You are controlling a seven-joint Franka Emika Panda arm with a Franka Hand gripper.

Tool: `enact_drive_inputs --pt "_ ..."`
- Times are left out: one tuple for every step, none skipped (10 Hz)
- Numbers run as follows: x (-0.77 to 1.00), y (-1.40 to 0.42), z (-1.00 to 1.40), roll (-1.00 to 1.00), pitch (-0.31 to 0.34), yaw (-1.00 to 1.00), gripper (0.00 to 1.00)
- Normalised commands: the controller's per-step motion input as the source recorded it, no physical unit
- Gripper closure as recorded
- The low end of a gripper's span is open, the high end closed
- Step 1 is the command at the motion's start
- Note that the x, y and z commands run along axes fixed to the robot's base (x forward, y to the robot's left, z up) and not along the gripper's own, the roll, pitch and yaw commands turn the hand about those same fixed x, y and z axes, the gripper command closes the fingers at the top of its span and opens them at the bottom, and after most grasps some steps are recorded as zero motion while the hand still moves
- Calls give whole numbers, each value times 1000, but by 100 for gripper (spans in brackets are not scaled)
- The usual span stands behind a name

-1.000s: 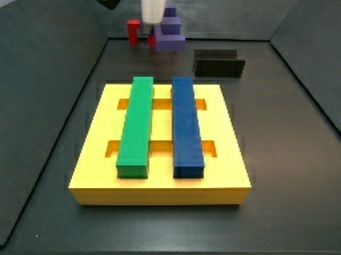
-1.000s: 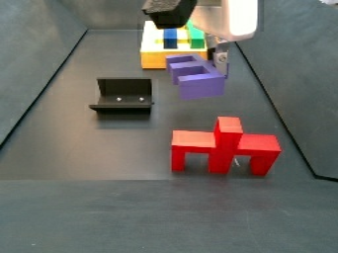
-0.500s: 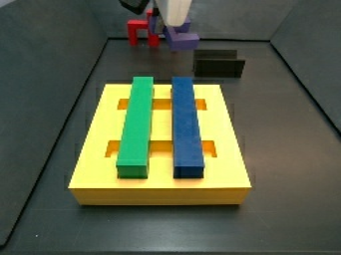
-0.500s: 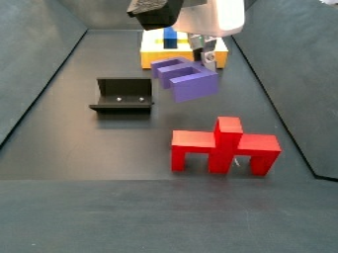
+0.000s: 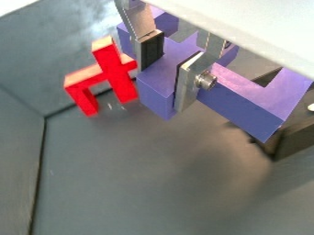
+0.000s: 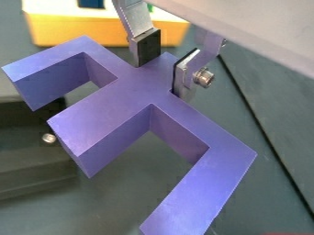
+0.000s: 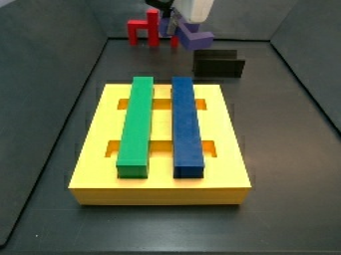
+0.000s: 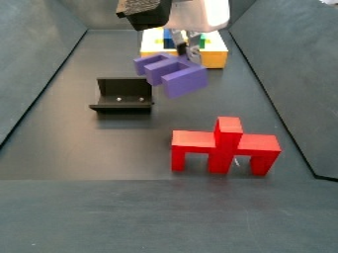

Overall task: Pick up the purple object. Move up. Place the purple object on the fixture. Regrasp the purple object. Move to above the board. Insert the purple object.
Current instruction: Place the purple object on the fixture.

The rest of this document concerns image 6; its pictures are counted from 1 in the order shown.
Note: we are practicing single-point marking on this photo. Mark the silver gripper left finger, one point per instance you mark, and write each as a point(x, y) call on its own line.
point(143, 36)

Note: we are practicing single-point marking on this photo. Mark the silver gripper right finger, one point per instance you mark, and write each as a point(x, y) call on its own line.
point(190, 71)

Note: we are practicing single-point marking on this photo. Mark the purple interlocking block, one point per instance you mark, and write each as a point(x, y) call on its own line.
point(131, 104)

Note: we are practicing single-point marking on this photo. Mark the yellow slotted board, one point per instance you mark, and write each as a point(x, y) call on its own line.
point(57, 20)

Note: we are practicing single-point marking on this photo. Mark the green bar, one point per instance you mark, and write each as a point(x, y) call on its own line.
point(150, 8)

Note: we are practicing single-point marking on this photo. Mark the blue bar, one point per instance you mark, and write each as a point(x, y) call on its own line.
point(91, 3)

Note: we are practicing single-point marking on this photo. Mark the black fixture bracket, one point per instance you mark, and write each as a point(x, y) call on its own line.
point(33, 162)

